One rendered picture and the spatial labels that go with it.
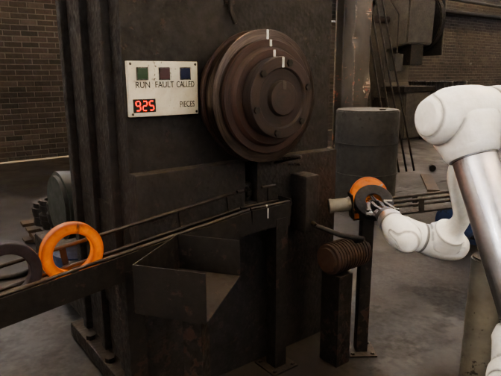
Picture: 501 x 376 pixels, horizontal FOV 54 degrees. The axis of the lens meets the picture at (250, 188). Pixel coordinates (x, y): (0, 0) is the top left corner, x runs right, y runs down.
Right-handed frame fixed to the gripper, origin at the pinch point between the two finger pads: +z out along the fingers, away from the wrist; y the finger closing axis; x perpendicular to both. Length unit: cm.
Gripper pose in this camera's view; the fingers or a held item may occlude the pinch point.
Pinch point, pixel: (373, 201)
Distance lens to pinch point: 202.9
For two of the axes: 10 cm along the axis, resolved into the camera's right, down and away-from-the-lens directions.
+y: 10.0, -0.2, 0.4
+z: -0.4, -2.9, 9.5
